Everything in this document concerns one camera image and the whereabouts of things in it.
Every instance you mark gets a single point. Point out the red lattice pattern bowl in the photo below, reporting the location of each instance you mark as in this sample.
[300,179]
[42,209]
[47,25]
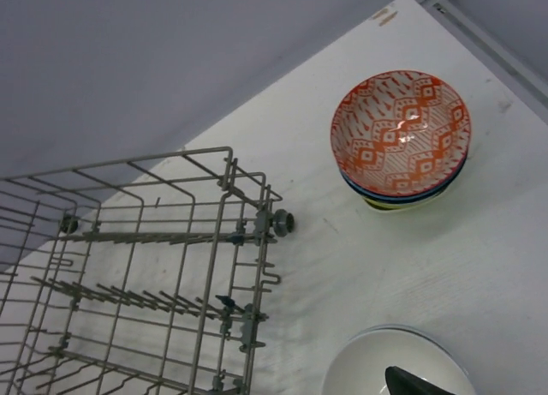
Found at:
[401,199]

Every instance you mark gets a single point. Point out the blue floral pattern bowl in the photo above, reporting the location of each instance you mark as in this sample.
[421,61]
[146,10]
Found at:
[437,191]

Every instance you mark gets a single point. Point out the blue zigzag pattern bowl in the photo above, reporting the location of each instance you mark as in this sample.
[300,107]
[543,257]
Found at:
[400,133]

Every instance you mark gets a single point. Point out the grey wire dish rack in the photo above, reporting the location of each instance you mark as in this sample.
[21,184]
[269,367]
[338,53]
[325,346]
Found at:
[137,276]

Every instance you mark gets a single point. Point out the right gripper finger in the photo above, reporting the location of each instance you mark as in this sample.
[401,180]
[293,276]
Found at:
[401,382]

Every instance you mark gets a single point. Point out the lime green bowl front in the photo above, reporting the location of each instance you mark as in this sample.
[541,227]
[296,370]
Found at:
[389,208]

